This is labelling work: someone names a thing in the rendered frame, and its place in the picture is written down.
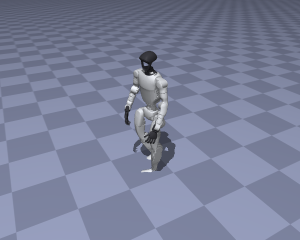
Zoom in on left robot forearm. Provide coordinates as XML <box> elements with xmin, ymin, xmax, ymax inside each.
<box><xmin>154</xmin><ymin>103</ymin><xmax>168</xmax><ymax>131</ymax></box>

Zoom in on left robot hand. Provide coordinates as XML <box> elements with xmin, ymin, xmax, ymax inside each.
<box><xmin>144</xmin><ymin>124</ymin><xmax>160</xmax><ymax>144</ymax></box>

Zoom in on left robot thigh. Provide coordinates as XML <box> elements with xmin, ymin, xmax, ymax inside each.
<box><xmin>149</xmin><ymin>115</ymin><xmax>166</xmax><ymax>152</ymax></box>

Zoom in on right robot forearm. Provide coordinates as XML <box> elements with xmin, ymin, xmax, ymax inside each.
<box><xmin>125</xmin><ymin>86</ymin><xmax>136</xmax><ymax>110</ymax></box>

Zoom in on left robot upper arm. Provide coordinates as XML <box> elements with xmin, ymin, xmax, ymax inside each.
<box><xmin>156</xmin><ymin>77</ymin><xmax>168</xmax><ymax>109</ymax></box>

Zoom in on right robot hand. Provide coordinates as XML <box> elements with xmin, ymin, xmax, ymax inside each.
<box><xmin>124</xmin><ymin>105</ymin><xmax>130</xmax><ymax>125</ymax></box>

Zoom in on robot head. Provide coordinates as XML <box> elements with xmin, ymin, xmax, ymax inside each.
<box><xmin>139</xmin><ymin>51</ymin><xmax>157</xmax><ymax>76</ymax></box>

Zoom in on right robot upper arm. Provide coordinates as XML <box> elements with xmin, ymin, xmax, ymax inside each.
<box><xmin>131</xmin><ymin>68</ymin><xmax>143</xmax><ymax>94</ymax></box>

